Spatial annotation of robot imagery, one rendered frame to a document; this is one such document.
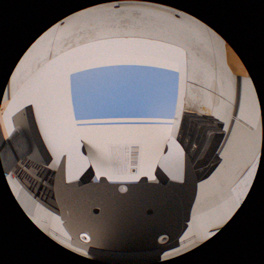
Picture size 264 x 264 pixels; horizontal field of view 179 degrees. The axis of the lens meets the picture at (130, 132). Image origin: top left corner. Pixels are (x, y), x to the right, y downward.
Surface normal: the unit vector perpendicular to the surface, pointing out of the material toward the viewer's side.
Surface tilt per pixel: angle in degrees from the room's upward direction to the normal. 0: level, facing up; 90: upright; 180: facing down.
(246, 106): 90
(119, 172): 0
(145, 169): 0
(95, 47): 0
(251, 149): 90
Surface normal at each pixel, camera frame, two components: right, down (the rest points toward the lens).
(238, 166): -1.00, 0.01
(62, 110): 0.04, 0.48
